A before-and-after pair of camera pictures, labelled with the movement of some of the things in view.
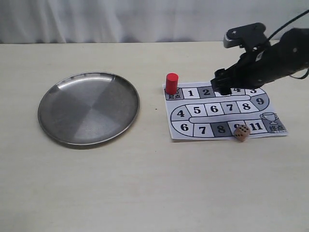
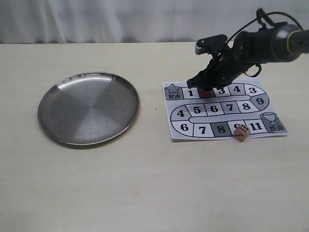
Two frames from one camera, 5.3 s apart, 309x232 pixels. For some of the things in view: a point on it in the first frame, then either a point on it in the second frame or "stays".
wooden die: (241, 132) stays
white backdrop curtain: (75, 21) stays
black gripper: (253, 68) -> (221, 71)
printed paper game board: (197, 111) stays
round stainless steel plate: (87, 108) stays
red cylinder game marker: (171, 83) -> (205, 93)
